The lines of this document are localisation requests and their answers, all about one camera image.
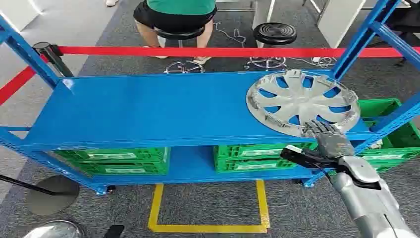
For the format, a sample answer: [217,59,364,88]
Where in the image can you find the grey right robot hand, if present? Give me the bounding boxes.
[301,119,355,160]

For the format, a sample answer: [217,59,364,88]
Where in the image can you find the silver wheel hubcap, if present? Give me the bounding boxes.
[246,69,361,138]

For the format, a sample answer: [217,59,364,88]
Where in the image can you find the green plastic crate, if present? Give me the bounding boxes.
[53,147,170,162]
[328,151,420,174]
[213,141,318,160]
[357,98,420,156]
[69,160,170,176]
[214,158,298,174]

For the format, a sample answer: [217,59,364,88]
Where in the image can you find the black round stool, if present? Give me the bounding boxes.
[154,26,207,74]
[244,22,298,71]

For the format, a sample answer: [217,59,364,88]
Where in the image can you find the white panel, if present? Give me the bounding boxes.
[315,0,367,49]

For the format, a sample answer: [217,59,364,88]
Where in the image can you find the red barrier belt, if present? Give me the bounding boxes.
[57,45,420,59]
[0,54,50,107]

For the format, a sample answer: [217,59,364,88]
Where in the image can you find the blue metal shelf rack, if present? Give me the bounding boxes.
[0,0,420,197]

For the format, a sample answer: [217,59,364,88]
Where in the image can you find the person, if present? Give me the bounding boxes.
[133,0,218,65]

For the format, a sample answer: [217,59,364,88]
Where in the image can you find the stanchion with round grey base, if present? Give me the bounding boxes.
[0,174,81,217]

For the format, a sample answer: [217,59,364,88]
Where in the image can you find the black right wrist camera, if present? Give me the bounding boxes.
[280,144,344,171]

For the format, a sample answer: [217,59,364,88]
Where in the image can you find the white cable bundle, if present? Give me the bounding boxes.
[288,56,338,69]

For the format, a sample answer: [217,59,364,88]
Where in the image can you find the white floor cable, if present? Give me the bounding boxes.
[212,21,247,49]

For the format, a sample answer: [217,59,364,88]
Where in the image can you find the black stanchion post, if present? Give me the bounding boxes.
[32,41,75,78]

